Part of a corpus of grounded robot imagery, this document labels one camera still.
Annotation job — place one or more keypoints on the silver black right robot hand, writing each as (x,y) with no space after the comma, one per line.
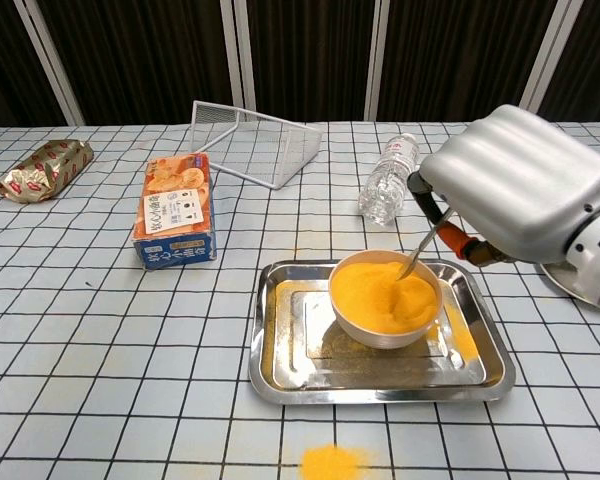
(520,185)

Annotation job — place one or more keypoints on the metal spoon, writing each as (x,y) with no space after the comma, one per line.
(420,250)

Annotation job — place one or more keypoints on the beige bowl of yellow powder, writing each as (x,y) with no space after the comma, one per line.
(365,305)

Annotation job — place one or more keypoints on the rectangular steel tray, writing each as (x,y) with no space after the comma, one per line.
(290,370)

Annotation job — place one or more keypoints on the white black-grid tablecloth table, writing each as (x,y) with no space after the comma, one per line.
(80,325)

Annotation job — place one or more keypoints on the clear plastic water bottle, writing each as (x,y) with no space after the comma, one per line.
(385,185)

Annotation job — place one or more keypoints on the small yellow powder pile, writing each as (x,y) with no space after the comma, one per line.
(330,465)

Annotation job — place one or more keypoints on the orange blue cookie box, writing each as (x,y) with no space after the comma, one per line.
(175,200)

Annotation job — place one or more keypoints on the gold foil snack packet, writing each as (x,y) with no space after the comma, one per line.
(40,172)

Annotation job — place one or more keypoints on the black screen panel white frame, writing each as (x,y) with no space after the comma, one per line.
(145,55)
(595,60)
(310,55)
(455,55)
(0,60)

